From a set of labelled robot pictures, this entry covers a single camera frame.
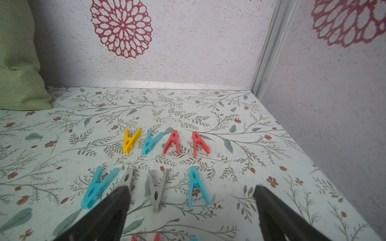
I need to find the teal clothespin lone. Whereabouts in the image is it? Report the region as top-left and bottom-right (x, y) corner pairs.
(142, 130), (164, 155)

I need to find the green cushion pillow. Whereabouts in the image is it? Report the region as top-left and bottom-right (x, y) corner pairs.
(1, 1), (52, 111)

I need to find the teal clothespin pair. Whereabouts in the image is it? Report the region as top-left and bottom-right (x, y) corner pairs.
(80, 166), (119, 209)

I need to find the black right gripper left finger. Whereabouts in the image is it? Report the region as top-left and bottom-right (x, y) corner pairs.
(56, 186), (131, 241)

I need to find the red clothespin bottom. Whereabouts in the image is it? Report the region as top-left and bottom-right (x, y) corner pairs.
(154, 233), (160, 241)

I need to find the yellow clothespin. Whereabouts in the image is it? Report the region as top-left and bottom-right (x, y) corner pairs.
(123, 129), (142, 154)

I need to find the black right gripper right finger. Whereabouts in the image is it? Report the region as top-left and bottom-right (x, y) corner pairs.
(253, 185), (329, 241)

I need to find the grey clothespin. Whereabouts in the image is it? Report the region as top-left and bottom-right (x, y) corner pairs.
(116, 168), (135, 190)
(148, 169), (169, 213)

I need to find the red clothespin top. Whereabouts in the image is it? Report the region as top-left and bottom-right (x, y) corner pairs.
(192, 131), (211, 157)

